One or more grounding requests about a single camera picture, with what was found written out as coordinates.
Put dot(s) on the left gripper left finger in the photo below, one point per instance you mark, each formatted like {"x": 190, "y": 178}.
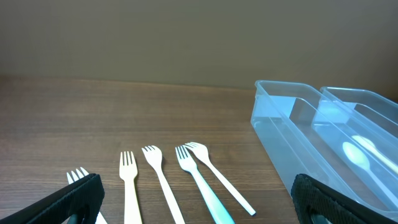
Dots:
{"x": 79, "y": 202}

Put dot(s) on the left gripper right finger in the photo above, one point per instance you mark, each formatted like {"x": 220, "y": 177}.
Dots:
{"x": 316, "y": 202}

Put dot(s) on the yellow plastic spoon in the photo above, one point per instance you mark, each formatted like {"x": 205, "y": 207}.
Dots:
{"x": 370, "y": 146}

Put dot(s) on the white plastic fork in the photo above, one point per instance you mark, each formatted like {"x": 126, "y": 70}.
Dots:
{"x": 154, "y": 157}
{"x": 76, "y": 175}
{"x": 201, "y": 152}

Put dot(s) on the left clear plastic container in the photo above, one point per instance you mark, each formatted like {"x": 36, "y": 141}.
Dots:
{"x": 303, "y": 132}

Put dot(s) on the clear plastic container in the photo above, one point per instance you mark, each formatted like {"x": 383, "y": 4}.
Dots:
{"x": 373, "y": 116}
{"x": 303, "y": 132}

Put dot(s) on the right clear plastic container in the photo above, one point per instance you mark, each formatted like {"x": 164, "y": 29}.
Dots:
{"x": 373, "y": 116}

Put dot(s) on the yellow plastic fork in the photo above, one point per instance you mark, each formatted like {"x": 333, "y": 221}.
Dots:
{"x": 128, "y": 172}

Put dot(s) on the light blue plastic fork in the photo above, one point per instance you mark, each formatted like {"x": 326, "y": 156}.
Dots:
{"x": 218, "y": 212}

